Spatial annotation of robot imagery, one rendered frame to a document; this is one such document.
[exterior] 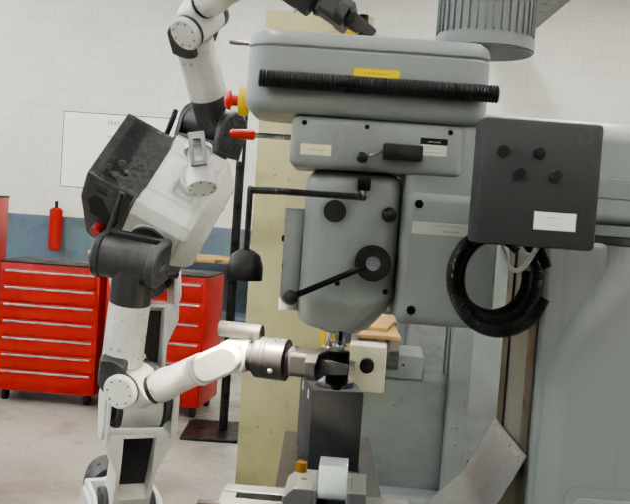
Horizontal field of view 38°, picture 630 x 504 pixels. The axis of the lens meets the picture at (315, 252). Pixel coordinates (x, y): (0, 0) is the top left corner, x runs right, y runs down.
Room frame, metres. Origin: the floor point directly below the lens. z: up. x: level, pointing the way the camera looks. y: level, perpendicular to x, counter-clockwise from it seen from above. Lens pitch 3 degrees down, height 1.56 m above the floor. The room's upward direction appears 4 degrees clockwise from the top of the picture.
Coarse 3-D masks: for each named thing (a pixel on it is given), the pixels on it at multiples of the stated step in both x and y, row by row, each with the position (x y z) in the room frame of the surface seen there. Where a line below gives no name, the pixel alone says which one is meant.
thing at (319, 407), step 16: (304, 384) 2.22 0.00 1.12; (320, 384) 2.12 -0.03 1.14; (352, 384) 2.13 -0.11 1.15; (304, 400) 2.20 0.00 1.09; (320, 400) 2.08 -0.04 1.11; (336, 400) 2.09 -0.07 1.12; (352, 400) 2.09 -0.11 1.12; (304, 416) 2.18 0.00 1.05; (320, 416) 2.08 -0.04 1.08; (336, 416) 2.09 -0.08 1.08; (352, 416) 2.09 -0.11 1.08; (304, 432) 2.16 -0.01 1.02; (320, 432) 2.08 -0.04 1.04; (336, 432) 2.09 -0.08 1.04; (352, 432) 2.09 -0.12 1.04; (304, 448) 2.14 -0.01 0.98; (320, 448) 2.08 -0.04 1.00; (336, 448) 2.09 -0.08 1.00; (352, 448) 2.09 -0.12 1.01; (352, 464) 2.09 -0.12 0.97
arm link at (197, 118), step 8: (224, 96) 2.19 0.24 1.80; (192, 104) 2.20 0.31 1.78; (200, 104) 2.18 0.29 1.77; (208, 104) 2.17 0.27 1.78; (216, 104) 2.18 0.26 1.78; (192, 112) 2.25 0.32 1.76; (200, 112) 2.19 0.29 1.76; (208, 112) 2.19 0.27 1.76; (216, 112) 2.19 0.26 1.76; (224, 112) 2.22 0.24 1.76; (184, 120) 2.26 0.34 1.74; (192, 120) 2.24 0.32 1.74; (200, 120) 2.21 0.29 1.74; (208, 120) 2.20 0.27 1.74; (216, 120) 2.21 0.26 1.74; (184, 128) 2.26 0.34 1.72; (192, 128) 2.25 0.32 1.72; (200, 128) 2.23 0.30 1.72; (208, 128) 2.21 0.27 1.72; (208, 136) 2.22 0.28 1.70
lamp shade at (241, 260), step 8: (232, 256) 1.83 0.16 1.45; (240, 256) 1.82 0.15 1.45; (248, 256) 1.82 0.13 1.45; (256, 256) 1.83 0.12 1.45; (232, 264) 1.82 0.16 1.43; (240, 264) 1.81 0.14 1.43; (248, 264) 1.81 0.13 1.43; (256, 264) 1.82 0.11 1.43; (232, 272) 1.82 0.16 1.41; (240, 272) 1.81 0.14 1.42; (248, 272) 1.81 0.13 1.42; (256, 272) 1.82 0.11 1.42; (240, 280) 1.81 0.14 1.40; (248, 280) 1.81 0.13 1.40; (256, 280) 1.82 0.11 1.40
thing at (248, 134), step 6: (234, 132) 1.98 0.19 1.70; (240, 132) 1.98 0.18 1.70; (246, 132) 1.98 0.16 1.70; (252, 132) 1.98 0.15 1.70; (240, 138) 1.99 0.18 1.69; (246, 138) 1.99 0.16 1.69; (252, 138) 1.99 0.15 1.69; (264, 138) 1.99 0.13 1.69; (270, 138) 1.99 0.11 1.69; (276, 138) 1.99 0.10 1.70; (282, 138) 1.99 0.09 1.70; (288, 138) 1.99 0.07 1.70
